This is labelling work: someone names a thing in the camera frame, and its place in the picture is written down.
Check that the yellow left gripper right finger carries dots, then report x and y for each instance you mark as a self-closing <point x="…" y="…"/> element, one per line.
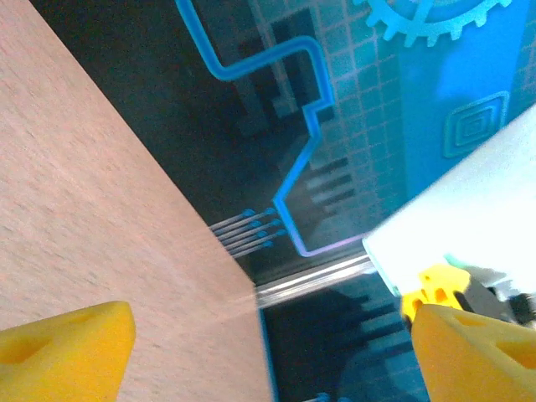
<point x="473" y="360"/>

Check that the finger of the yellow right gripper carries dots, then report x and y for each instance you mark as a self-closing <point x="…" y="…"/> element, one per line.
<point x="435" y="289"/>

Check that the white cloth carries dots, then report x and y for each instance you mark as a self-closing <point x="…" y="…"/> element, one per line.
<point x="456" y="209"/>

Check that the aluminium frame post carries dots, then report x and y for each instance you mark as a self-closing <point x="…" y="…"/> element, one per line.
<point x="310" y="280"/>

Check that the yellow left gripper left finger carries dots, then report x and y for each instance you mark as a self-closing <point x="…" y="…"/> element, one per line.
<point x="63" y="356"/>

